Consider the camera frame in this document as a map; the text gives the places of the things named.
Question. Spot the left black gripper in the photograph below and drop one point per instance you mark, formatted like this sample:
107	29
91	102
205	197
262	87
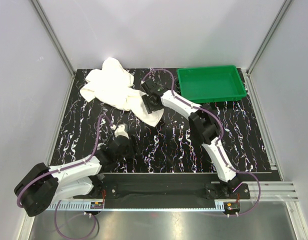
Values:
129	149

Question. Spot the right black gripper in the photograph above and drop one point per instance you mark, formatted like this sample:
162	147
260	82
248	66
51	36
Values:
149	104

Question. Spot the white towel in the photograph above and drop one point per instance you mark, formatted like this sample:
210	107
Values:
129	99
109	84

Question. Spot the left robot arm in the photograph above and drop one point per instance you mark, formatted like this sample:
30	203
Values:
44	185

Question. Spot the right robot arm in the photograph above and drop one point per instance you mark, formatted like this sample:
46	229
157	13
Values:
205	128

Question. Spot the green plastic tray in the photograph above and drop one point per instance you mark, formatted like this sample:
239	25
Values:
211	84

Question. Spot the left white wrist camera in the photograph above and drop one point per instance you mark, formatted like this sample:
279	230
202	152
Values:
120	130

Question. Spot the white slotted cable duct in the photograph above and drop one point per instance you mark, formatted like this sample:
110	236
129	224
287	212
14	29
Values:
77	206

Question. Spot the right aluminium frame post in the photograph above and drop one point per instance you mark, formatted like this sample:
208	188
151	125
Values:
270	33

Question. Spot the aluminium frame post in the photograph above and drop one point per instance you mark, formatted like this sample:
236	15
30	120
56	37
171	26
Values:
38	8
270	33

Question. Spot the left aluminium frame post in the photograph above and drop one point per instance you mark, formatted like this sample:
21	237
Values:
38	8

